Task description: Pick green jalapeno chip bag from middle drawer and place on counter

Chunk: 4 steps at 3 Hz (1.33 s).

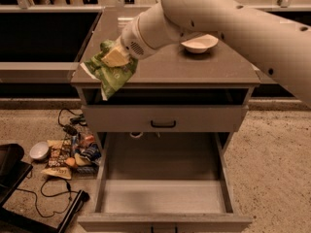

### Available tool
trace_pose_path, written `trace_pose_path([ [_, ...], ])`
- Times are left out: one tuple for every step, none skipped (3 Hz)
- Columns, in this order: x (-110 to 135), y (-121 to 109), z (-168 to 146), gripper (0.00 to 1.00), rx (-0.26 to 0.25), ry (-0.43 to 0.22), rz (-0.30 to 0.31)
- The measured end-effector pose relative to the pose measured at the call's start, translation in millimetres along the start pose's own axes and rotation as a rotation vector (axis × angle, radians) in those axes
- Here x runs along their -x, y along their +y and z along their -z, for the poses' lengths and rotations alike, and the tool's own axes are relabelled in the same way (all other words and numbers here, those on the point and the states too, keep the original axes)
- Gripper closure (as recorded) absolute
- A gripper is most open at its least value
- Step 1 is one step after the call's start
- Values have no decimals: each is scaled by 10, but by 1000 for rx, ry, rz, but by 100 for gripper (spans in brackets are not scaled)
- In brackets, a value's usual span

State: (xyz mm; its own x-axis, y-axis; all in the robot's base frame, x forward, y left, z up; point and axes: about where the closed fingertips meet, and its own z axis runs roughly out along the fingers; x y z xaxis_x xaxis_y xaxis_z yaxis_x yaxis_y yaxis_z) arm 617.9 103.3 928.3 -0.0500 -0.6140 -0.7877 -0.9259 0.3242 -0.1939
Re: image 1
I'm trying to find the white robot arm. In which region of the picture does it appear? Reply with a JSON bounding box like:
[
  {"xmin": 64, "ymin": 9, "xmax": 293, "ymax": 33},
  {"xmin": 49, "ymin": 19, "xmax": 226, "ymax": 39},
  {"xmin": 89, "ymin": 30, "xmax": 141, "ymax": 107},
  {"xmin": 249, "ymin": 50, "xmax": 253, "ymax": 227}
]
[{"xmin": 102, "ymin": 0, "xmax": 311, "ymax": 106}]

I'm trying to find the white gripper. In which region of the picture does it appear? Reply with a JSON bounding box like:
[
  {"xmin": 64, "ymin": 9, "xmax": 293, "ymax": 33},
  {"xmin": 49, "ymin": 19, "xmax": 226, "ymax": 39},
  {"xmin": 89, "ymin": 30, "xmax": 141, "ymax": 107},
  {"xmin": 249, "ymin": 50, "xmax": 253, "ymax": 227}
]
[{"xmin": 101, "ymin": 17, "xmax": 157, "ymax": 67}]

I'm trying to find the open grey middle drawer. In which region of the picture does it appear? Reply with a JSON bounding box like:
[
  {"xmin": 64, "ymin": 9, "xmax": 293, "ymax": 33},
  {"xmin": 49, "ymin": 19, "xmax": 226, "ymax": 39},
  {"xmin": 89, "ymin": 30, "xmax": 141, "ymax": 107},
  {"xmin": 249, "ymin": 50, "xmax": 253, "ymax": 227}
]
[{"xmin": 78, "ymin": 132, "xmax": 252, "ymax": 233}]

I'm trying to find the black power adapter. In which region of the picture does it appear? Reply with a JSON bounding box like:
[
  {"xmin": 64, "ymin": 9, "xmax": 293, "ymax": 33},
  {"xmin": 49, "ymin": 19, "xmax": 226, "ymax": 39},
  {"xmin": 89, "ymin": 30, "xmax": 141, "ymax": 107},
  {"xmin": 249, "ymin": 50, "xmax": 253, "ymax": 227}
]
[{"xmin": 63, "ymin": 124, "xmax": 78, "ymax": 136}]

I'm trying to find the closed grey top drawer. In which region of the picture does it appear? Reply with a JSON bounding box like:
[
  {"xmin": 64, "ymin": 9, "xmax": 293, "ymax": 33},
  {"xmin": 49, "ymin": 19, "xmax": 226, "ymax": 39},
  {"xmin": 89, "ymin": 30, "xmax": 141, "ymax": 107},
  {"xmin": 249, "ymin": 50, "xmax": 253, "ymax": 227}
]
[{"xmin": 82, "ymin": 105, "xmax": 248, "ymax": 132}]

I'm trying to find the black cable on floor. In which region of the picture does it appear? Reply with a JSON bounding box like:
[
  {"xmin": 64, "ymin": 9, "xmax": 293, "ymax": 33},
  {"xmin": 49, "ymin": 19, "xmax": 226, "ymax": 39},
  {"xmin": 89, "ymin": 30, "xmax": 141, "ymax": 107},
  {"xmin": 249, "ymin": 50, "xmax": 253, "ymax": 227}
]
[{"xmin": 15, "ymin": 175, "xmax": 81, "ymax": 219}]

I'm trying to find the white bowl on counter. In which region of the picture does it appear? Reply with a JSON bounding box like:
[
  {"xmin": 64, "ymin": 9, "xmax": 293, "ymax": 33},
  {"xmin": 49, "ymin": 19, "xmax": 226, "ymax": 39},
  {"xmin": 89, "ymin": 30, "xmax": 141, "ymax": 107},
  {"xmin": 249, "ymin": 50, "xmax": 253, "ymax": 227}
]
[{"xmin": 181, "ymin": 34, "xmax": 219, "ymax": 53}]

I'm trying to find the white bowl on floor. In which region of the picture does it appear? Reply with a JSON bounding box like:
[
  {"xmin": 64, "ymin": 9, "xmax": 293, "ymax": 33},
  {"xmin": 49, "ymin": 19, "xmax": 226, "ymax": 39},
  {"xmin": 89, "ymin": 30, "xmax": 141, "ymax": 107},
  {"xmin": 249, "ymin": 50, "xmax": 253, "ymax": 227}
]
[{"xmin": 29, "ymin": 142, "xmax": 49, "ymax": 160}]

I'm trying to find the brown snack bag on floor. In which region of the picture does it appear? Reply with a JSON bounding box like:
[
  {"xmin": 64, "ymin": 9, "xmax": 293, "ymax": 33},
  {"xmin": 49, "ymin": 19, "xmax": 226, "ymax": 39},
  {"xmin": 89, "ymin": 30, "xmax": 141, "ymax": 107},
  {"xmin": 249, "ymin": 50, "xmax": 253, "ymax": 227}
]
[{"xmin": 42, "ymin": 140, "xmax": 72, "ymax": 180}]

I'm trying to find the grey drawer cabinet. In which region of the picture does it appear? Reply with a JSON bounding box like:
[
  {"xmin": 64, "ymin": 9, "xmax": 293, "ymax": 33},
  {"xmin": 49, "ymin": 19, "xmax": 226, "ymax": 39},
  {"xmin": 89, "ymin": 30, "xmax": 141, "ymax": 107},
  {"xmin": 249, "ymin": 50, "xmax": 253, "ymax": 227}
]
[{"xmin": 70, "ymin": 6, "xmax": 261, "ymax": 233}]

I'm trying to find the green jalapeno chip bag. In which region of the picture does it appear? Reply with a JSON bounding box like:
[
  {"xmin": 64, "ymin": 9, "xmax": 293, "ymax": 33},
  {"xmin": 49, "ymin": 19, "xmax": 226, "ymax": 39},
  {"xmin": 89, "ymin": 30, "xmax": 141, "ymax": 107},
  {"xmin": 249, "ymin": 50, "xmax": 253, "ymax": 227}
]
[{"xmin": 81, "ymin": 40, "xmax": 138, "ymax": 101}]

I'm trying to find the orange fruit on floor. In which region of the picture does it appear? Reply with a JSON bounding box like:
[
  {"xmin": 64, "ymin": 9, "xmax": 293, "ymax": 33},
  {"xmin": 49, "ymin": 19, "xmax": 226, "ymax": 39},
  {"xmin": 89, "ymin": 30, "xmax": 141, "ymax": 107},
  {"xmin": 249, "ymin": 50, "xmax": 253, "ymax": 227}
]
[{"xmin": 65, "ymin": 157, "xmax": 78, "ymax": 169}]

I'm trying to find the blue snack bag on floor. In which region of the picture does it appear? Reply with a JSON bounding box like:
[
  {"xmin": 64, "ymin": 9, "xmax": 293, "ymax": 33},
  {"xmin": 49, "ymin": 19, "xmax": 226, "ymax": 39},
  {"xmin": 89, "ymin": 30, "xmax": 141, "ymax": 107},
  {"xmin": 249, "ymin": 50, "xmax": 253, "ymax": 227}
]
[{"xmin": 74, "ymin": 143, "xmax": 101, "ymax": 174}]

